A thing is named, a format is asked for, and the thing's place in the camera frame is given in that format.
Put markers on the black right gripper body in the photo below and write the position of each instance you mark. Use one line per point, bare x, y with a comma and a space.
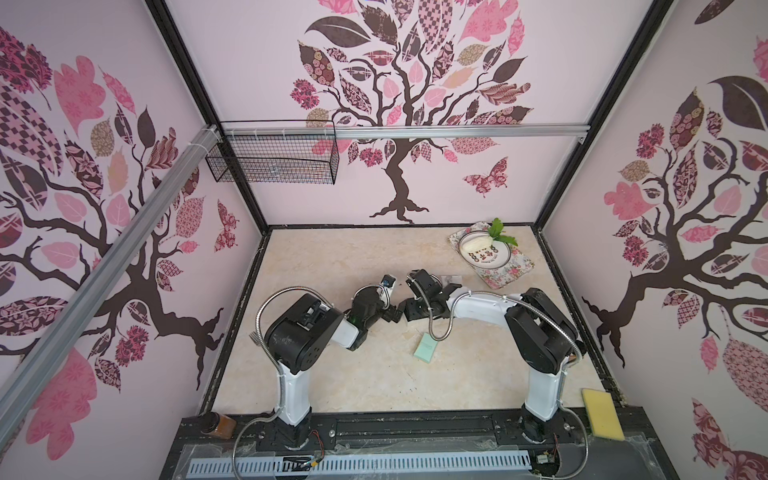
411, 306

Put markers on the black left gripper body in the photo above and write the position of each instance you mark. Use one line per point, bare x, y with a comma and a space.
388, 314

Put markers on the clear plastic ring bag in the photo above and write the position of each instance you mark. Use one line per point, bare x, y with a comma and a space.
446, 280

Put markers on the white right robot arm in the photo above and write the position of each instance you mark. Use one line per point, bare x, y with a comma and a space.
546, 339

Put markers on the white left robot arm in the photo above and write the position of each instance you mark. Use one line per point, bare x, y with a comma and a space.
295, 341

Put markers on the mint green card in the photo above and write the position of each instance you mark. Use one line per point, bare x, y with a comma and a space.
426, 348

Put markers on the white round printed plate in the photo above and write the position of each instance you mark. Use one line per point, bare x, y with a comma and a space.
481, 250

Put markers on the white toy radish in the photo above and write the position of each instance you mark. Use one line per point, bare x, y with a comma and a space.
495, 233

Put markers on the brown bottle left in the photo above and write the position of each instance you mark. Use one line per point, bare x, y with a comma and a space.
216, 425

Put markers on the yellow sponge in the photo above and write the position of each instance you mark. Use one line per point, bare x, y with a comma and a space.
602, 415

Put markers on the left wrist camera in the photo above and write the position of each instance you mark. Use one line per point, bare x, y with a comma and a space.
386, 287

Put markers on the black wire basket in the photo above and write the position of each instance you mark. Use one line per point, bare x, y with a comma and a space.
276, 151

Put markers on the rear aluminium rail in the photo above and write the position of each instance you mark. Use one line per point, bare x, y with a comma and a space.
413, 132

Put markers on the aluminium rail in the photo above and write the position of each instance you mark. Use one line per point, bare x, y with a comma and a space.
413, 132
24, 386

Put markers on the white slotted cable duct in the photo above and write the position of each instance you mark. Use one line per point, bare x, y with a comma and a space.
377, 465

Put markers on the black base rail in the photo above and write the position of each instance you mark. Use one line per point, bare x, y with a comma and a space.
566, 433

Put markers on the left aluminium rail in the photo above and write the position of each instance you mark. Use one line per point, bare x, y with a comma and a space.
24, 386

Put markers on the black corner frame post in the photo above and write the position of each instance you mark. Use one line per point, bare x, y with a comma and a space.
640, 45

